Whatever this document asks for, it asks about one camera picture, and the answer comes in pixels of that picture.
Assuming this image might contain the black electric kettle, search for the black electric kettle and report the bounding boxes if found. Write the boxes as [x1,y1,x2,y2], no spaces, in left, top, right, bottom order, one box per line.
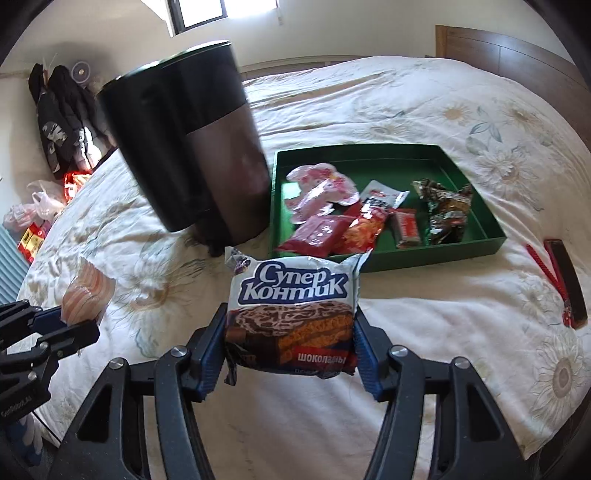
[95,40,271,258]

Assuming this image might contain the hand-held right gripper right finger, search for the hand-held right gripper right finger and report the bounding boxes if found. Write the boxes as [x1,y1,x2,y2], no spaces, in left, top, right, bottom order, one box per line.
[353,309,527,480]

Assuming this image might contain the dark red snack packet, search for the dark red snack packet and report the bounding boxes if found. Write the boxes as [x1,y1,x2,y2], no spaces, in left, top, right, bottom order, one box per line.
[277,215,349,257]

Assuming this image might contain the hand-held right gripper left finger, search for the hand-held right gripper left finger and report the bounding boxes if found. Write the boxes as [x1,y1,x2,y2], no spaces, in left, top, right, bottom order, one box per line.
[46,302,229,480]

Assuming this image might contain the pink striped tube packet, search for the pink striped tube packet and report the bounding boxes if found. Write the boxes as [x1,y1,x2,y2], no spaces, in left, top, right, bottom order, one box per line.
[61,263,116,326]

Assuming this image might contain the blue and white fabric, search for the blue and white fabric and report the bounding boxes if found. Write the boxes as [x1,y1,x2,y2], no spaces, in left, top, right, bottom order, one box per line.
[7,411,44,467]

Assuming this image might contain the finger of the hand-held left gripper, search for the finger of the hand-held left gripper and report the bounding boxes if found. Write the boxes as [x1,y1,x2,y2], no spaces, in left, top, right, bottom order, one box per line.
[0,301,63,349]
[28,320,101,384]

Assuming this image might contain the beige wall ledge cabinet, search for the beige wall ledge cabinet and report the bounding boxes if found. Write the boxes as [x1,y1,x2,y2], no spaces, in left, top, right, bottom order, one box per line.
[240,54,370,81]

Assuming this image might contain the black printed jacket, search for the black printed jacket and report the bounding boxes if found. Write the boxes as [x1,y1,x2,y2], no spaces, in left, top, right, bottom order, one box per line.
[28,64,77,178]

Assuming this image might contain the small red candy packet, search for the small red candy packet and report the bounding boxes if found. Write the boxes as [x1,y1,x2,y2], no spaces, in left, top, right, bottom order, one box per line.
[392,209,422,247]

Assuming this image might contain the grey black puffer jacket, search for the grey black puffer jacket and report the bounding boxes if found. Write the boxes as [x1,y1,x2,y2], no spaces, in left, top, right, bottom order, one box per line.
[48,65,116,171]

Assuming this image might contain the brown foil snack packet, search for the brown foil snack packet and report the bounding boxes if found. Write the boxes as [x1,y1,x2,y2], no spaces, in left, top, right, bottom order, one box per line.
[412,178,474,245]

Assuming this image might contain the red yellow food packet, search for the red yellow food packet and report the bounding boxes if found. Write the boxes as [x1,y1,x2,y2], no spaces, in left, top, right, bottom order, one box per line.
[18,224,49,264]

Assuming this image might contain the pink plastic bag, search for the pink plastic bag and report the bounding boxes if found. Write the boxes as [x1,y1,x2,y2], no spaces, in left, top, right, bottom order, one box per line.
[4,203,33,232]

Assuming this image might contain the dark wafer snack packet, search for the dark wafer snack packet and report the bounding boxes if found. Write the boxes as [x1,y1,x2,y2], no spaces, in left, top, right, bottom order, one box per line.
[223,246,372,385]

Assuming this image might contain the wooden headboard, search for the wooden headboard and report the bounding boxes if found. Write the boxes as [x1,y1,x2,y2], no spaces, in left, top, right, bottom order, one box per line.
[435,24,591,153]

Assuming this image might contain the radiator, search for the radiator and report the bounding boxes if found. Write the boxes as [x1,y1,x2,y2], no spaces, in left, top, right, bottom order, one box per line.
[0,226,28,305]

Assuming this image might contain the long red snack packet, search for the long red snack packet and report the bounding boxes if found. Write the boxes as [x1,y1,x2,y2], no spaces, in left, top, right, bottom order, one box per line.
[339,181,411,254]

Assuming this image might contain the white plastic bag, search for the white plastic bag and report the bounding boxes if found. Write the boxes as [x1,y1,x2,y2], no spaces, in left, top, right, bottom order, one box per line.
[27,180,68,222]

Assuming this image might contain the window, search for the window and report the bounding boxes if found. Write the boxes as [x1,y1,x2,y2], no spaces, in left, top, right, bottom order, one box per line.
[168,0,280,35]

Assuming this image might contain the pink cartoon snack packet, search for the pink cartoon snack packet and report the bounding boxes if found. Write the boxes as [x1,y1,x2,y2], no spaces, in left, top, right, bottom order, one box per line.
[284,162,361,223]

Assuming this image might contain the green cardboard box tray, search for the green cardboard box tray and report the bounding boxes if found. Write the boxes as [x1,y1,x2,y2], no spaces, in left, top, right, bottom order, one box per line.
[268,144,509,273]

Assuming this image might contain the red braided lanyard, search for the red braided lanyard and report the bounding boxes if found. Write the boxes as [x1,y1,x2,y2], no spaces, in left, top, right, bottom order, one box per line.
[525,244,575,326]

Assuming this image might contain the red shopping bag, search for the red shopping bag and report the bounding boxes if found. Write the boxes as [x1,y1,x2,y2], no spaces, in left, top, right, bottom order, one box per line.
[62,172,93,204]

